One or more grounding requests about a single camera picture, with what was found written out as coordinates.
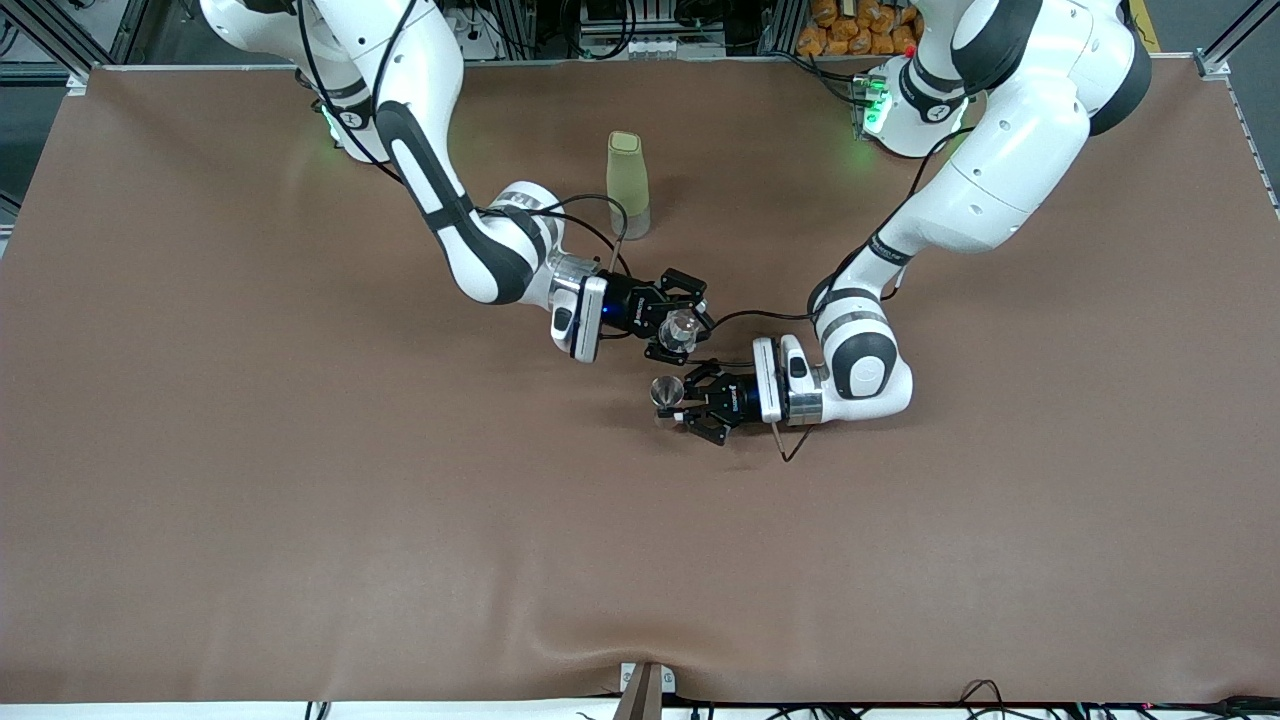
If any clear glass beaker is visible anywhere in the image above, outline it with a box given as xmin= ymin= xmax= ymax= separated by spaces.
xmin=658 ymin=308 xmax=703 ymax=353

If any steel double jigger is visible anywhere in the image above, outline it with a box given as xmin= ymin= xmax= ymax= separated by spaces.
xmin=650 ymin=375 xmax=691 ymax=429

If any tall pale green bottle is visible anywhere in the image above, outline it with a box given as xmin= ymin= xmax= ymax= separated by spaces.
xmin=606 ymin=130 xmax=652 ymax=242

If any brown table mat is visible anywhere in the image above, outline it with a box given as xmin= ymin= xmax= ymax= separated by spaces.
xmin=0 ymin=58 xmax=1280 ymax=706

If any metal equipment rack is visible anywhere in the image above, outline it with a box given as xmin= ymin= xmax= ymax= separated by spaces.
xmin=575 ymin=0 xmax=731 ymax=59

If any white mount bracket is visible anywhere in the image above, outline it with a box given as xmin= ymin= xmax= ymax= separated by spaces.
xmin=619 ymin=662 xmax=677 ymax=695

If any brown camera mount post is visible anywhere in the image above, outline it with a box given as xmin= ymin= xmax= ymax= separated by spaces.
xmin=613 ymin=662 xmax=664 ymax=720

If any aluminium frame post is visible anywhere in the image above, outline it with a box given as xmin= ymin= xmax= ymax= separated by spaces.
xmin=1195 ymin=0 xmax=1280 ymax=81
xmin=0 ymin=0 xmax=151 ymax=69

